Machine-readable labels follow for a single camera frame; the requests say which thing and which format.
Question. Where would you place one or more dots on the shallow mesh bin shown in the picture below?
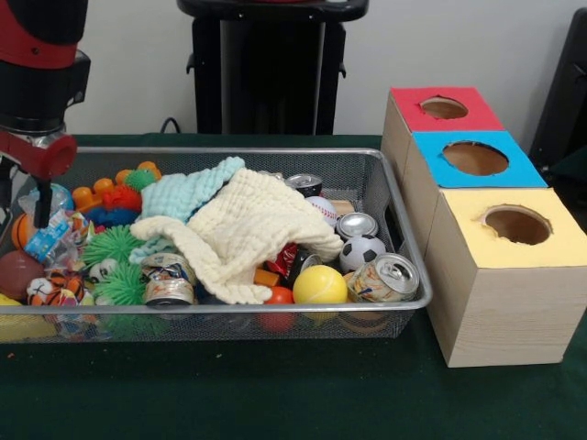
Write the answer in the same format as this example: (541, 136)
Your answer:
(206, 325)

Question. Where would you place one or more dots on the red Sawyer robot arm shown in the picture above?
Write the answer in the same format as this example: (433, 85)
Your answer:
(36, 69)

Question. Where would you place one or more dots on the black upright panel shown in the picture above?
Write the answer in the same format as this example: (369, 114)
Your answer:
(564, 91)

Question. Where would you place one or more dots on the crushed clear plastic bottle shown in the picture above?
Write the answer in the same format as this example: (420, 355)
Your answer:
(46, 238)

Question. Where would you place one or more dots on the brown mini football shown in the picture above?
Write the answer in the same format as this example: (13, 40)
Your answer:
(18, 275)

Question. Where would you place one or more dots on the dark green tablecloth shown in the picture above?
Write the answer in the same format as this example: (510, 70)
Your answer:
(573, 169)
(275, 389)

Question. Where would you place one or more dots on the light blue knitted cloth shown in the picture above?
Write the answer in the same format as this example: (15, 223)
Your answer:
(183, 192)

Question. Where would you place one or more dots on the yellow tennis ball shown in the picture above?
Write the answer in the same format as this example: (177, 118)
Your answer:
(320, 285)

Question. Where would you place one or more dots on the wooden box with three holes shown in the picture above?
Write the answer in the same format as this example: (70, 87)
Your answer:
(504, 311)

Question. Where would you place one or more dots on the black and white soccer ball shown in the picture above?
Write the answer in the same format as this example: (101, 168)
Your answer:
(362, 253)

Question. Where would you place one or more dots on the orange mini basketball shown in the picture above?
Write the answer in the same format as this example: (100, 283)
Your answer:
(19, 231)

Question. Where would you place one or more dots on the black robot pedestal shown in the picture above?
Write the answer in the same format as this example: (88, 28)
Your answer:
(266, 82)

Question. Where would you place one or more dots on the cream knitted cloth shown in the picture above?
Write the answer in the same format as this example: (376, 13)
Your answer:
(247, 220)

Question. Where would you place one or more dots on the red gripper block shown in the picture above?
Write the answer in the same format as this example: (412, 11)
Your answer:
(41, 158)

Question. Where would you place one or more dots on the small red ball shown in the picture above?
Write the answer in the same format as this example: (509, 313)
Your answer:
(280, 295)

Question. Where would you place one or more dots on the printed drink can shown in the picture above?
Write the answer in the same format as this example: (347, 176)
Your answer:
(385, 277)

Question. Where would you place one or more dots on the silver drink can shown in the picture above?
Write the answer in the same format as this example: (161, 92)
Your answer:
(357, 224)

